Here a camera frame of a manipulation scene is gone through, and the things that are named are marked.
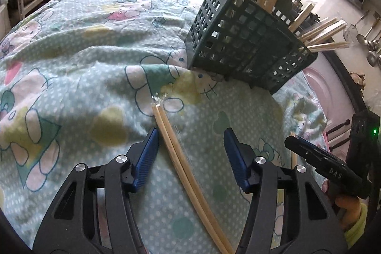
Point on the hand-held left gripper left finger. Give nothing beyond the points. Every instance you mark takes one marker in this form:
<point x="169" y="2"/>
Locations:
<point x="145" y="158"/>

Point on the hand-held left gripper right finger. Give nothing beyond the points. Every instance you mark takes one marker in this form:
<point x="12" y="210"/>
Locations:
<point x="235" y="158"/>

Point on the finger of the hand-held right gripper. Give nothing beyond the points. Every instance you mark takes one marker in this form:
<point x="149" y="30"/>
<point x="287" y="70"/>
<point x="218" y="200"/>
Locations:
<point x="303" y="148"/>

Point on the wooden chopstick pair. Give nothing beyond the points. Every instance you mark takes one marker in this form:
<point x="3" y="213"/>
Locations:
<point x="292" y="134"/>
<point x="175" y="147"/>

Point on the dark green plastic basket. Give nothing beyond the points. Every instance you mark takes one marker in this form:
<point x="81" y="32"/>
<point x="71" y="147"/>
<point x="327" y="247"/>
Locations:
<point x="238" y="42"/>

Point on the person's right forearm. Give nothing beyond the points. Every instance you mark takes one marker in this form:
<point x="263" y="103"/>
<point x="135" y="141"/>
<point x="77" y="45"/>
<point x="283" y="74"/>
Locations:
<point x="358" y="224"/>

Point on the person's right hand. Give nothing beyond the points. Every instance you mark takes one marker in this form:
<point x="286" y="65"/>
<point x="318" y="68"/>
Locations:
<point x="346" y="209"/>

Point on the ginger root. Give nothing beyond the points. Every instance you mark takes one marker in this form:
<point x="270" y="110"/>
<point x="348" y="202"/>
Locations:
<point x="356" y="80"/>

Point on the metal ladle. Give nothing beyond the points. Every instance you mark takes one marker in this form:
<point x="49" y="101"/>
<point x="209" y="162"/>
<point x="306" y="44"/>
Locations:
<point x="360" y="39"/>
<point x="372" y="59"/>

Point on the printed cartoon cat blanket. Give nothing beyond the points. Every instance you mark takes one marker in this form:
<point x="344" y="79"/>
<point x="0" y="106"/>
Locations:
<point x="89" y="63"/>

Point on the metal strainer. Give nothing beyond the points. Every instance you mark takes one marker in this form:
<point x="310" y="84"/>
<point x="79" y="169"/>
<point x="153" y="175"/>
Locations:
<point x="350" y="32"/>

